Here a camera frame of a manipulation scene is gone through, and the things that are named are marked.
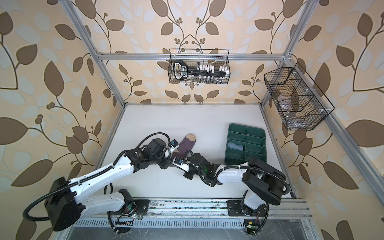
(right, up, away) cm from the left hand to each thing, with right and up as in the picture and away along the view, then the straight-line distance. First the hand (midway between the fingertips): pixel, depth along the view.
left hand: (171, 154), depth 81 cm
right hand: (+4, -7, +1) cm, 8 cm away
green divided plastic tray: (+51, +5, +17) cm, 54 cm away
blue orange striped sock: (+36, +3, +11) cm, 38 cm away
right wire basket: (+66, +27, -7) cm, 71 cm away
